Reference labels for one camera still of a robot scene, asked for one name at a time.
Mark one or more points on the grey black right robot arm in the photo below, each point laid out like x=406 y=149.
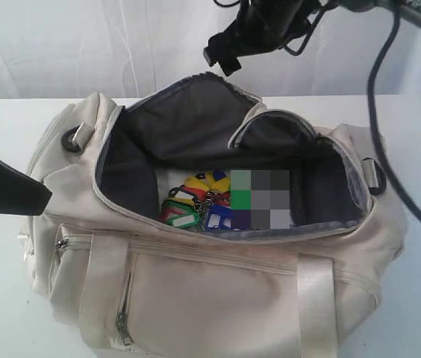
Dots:
x=408 y=10

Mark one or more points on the white backdrop curtain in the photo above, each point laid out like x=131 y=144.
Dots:
x=64 y=49

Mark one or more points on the beige duffel bag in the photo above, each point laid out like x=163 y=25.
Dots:
x=110 y=267

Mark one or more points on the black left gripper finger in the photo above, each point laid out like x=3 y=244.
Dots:
x=21 y=195

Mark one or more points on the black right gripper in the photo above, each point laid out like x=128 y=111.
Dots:
x=262 y=27

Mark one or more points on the colourful key tag bunch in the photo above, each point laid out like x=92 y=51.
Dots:
x=201 y=203

